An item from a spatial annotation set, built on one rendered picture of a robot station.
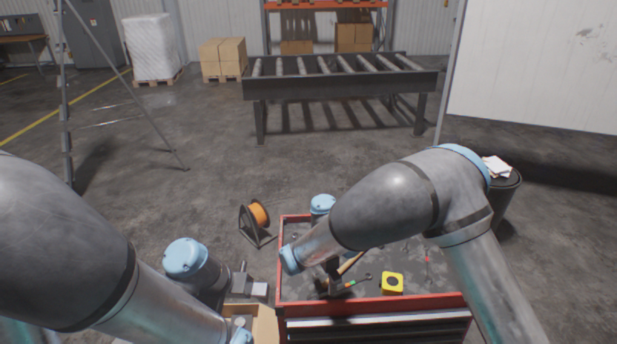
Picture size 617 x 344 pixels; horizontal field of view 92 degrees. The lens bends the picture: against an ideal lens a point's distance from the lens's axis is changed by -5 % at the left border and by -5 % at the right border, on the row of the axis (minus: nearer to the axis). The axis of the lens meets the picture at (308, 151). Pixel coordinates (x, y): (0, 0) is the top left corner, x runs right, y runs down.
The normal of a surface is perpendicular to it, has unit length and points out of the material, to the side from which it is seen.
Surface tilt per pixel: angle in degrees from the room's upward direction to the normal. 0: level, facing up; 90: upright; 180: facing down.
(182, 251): 25
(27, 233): 55
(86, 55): 90
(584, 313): 0
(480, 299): 77
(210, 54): 90
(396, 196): 46
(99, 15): 90
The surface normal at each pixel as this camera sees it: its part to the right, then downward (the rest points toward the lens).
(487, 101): -0.38, 0.46
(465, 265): -0.63, 0.07
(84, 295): 0.76, 0.27
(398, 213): -0.11, 0.09
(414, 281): -0.02, -0.88
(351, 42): 0.03, 0.48
